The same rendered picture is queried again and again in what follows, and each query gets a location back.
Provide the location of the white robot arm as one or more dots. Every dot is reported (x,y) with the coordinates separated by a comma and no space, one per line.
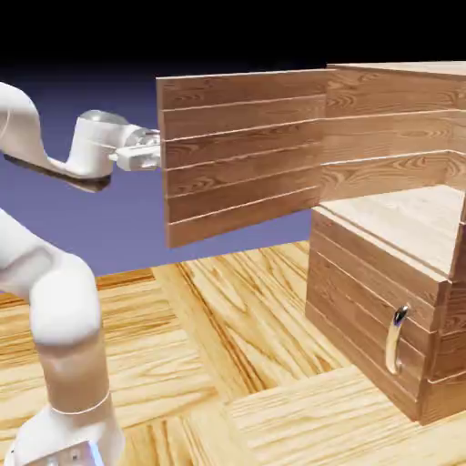
(65,309)

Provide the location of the wood plank cabinet door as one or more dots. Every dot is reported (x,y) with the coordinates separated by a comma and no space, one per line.
(240,156)

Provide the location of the light wood cabinet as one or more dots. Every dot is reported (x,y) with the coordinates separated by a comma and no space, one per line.
(400,225)

